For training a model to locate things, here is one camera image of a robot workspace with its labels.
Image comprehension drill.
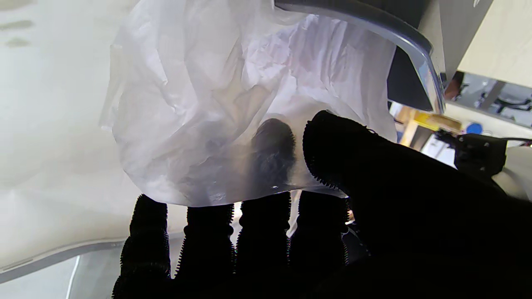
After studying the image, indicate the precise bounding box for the grey plastic waste bin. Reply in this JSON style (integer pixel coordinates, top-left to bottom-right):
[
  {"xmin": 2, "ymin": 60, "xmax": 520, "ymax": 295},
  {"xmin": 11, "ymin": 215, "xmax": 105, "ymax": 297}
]
[{"xmin": 274, "ymin": 0, "xmax": 495, "ymax": 115}]

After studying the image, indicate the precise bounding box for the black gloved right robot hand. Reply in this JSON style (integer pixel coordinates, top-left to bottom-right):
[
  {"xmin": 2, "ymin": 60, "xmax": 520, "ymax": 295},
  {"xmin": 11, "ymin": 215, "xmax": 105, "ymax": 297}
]
[{"xmin": 111, "ymin": 110, "xmax": 532, "ymax": 299}]

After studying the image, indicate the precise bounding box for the yellow wooden frame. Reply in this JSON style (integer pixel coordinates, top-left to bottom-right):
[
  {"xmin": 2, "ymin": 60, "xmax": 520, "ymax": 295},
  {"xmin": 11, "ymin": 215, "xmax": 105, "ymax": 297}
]
[{"xmin": 391, "ymin": 104, "xmax": 463, "ymax": 146}]

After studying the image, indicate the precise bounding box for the white plastic garbage bag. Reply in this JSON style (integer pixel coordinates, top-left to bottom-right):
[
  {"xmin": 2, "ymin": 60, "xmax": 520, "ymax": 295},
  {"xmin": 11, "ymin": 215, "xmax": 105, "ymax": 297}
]
[{"xmin": 99, "ymin": 0, "xmax": 399, "ymax": 207}]

